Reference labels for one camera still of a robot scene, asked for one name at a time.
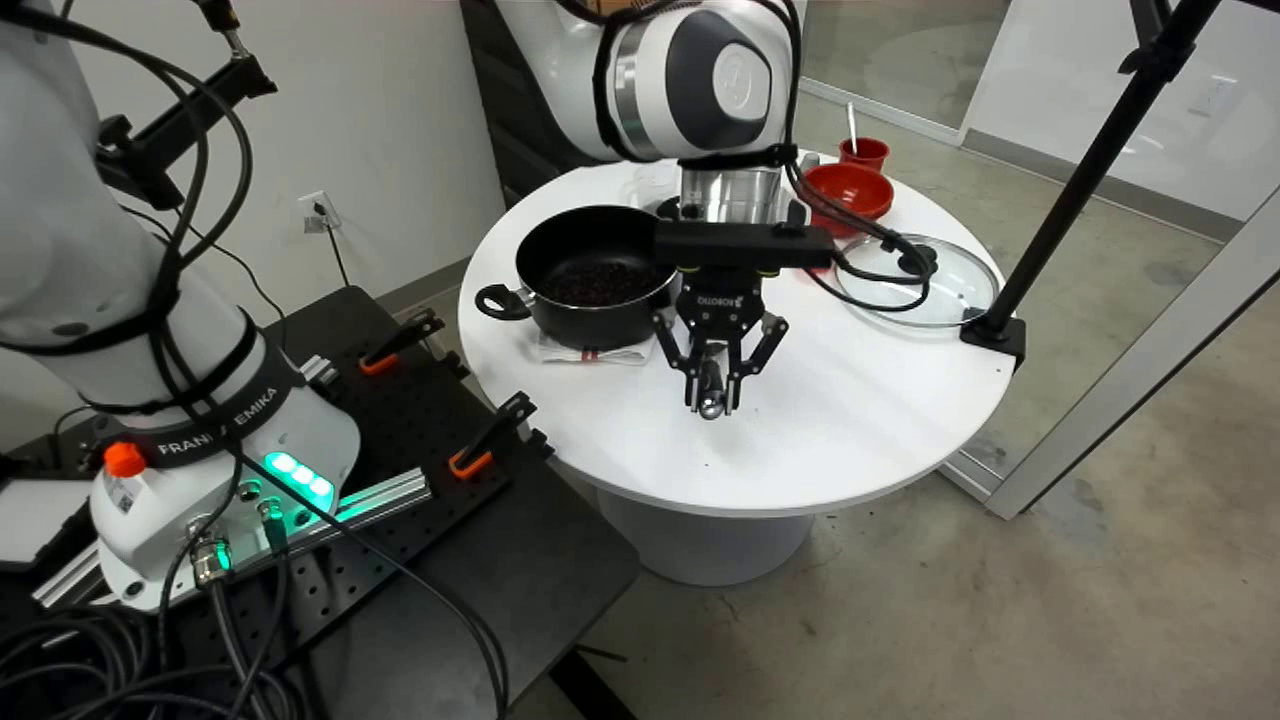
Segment red bowl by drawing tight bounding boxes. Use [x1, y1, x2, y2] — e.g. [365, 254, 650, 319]
[802, 164, 895, 240]

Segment metal spoon in cup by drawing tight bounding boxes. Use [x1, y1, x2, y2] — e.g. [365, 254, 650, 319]
[844, 105, 861, 151]

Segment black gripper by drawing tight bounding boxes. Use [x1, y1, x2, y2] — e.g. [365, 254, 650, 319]
[650, 269, 787, 414]

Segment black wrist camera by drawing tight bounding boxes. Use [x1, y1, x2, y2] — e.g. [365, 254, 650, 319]
[655, 222, 837, 269]

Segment wall power outlet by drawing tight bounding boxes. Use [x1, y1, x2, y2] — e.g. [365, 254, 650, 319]
[301, 192, 334, 232]

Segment black cable bundle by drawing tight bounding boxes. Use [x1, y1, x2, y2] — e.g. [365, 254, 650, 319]
[0, 437, 517, 720]

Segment black camera stand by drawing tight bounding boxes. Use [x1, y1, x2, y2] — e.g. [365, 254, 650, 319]
[958, 0, 1221, 358]

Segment white round table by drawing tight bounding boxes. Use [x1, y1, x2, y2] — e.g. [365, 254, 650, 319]
[457, 134, 1018, 591]

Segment glass pot lid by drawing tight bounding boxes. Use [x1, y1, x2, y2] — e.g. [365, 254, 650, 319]
[837, 232, 1001, 329]

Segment black orange clamp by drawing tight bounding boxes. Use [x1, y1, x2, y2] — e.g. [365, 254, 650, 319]
[356, 306, 443, 376]
[443, 391, 534, 483]

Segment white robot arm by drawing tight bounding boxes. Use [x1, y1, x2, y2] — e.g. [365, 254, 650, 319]
[475, 0, 798, 414]

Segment red cup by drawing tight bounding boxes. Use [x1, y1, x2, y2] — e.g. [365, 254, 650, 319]
[839, 134, 886, 172]

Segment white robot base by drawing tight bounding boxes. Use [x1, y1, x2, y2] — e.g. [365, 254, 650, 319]
[0, 0, 360, 610]

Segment black cooking pot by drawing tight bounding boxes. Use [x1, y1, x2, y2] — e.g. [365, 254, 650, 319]
[473, 205, 676, 350]

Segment black mounting table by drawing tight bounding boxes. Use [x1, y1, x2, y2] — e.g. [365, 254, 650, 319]
[0, 287, 634, 720]

